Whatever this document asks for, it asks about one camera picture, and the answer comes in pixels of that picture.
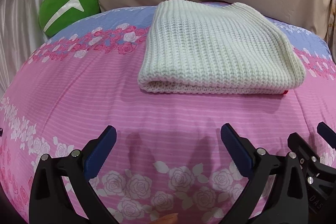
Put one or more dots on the pink blue floral bed sheet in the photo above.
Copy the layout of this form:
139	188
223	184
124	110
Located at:
105	98

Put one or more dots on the white satin curtain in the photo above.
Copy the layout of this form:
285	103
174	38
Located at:
18	29

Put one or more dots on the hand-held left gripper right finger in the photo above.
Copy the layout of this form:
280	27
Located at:
236	148

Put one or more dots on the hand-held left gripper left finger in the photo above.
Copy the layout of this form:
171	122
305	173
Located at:
102	150

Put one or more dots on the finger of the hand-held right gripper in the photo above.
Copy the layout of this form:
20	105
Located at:
328	134
302	146

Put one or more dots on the white red navy knit sweater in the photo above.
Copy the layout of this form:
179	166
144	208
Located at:
215	50

